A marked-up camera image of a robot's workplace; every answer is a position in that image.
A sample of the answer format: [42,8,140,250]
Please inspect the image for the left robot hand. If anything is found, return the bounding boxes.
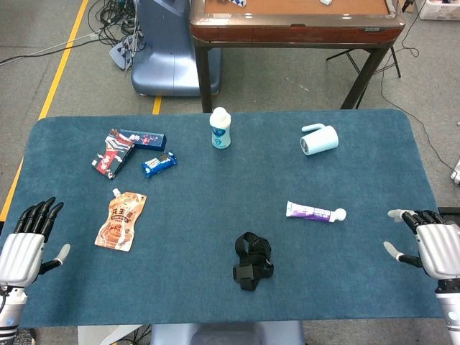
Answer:
[0,196,71,288]

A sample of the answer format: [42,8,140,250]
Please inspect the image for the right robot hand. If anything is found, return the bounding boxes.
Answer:
[382,208,460,282]

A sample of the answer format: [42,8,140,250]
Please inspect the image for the white purple toothpaste tube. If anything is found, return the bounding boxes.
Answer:
[285,201,348,224]

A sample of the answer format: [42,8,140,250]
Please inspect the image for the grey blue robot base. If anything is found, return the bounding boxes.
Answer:
[149,321,305,345]

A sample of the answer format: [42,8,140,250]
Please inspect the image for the light blue mug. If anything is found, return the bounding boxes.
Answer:
[300,123,339,157]

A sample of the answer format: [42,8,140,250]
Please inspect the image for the black block beside table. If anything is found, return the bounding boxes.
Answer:
[437,206,460,226]

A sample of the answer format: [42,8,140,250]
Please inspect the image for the orange spout pouch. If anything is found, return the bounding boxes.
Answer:
[94,188,148,252]

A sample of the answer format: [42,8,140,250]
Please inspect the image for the white panel under table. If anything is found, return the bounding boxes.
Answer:
[77,324,144,345]

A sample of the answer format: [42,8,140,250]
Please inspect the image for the black red patterned box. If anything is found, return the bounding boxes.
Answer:
[91,129,135,180]

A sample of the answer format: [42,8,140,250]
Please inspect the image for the blue cookie packet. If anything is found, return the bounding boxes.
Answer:
[140,150,178,180]

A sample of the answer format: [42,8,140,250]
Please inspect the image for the dark blue long box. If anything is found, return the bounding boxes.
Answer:
[119,129,167,152]

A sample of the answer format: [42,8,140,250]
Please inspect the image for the blue table mat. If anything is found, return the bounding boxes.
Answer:
[0,109,449,328]

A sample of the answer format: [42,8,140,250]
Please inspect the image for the grey power strip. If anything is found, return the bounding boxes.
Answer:
[109,34,144,71]

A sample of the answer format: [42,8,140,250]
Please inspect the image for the white yogurt drink bottle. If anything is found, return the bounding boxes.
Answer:
[209,106,232,150]

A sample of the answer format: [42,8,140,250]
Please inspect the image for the white storage crate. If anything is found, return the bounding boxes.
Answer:
[418,0,460,22]

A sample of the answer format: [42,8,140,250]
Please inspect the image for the brown mahjong table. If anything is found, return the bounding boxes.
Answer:
[189,0,407,113]

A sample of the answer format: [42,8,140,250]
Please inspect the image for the black elastic strap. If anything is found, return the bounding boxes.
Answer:
[232,231,275,292]

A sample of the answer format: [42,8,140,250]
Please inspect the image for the white floor cable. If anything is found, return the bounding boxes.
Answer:
[0,32,98,66]

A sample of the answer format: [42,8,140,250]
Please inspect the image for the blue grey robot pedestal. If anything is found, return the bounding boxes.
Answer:
[131,0,222,98]

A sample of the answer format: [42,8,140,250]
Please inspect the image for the black cable bundle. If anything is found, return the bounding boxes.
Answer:
[88,0,144,46]

